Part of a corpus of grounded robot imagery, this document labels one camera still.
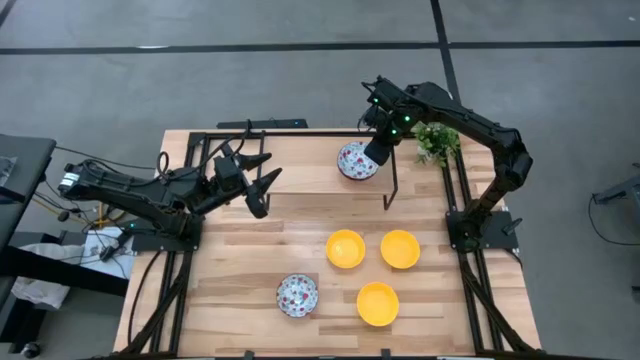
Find black floor cable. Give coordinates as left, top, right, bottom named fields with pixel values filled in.
left=587, top=197, right=640, bottom=247

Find wooden shelf with black legs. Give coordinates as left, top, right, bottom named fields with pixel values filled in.
left=254, top=130, right=400, bottom=212

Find small green potted plant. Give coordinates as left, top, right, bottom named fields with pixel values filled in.
left=412, top=121, right=461, bottom=169

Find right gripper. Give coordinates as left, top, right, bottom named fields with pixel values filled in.
left=363, top=102, right=409, bottom=168

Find black beam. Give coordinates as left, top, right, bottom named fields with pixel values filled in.
left=0, top=245, right=130, bottom=297

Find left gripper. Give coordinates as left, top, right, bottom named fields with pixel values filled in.
left=192, top=152, right=283, bottom=220

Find black desk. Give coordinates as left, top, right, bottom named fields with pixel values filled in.
left=0, top=133, right=57, bottom=254

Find yellow cable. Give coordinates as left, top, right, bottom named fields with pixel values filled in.
left=32, top=197, right=131, bottom=229

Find thin black cable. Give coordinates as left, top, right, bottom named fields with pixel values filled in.
left=53, top=144, right=157, bottom=171

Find grey metal stand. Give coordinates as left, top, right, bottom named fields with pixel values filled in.
left=592, top=174, right=640, bottom=206

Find black bar with blue light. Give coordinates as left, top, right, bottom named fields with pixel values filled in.
left=216, top=118, right=309, bottom=130

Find black aluminium table frame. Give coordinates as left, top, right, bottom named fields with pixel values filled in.
left=114, top=127, right=544, bottom=360

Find yellow plastic mini bowl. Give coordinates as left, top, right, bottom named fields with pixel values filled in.
left=325, top=228, right=367, bottom=270
left=379, top=229, right=422, bottom=271
left=356, top=281, right=401, bottom=328

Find thick black cable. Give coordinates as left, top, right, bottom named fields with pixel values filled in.
left=127, top=249, right=164, bottom=347

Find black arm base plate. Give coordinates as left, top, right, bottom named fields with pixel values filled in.
left=130, top=212, right=205, bottom=253
left=445, top=209, right=520, bottom=252

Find white crumpled cloth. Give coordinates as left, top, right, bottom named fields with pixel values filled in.
left=10, top=241, right=101, bottom=312

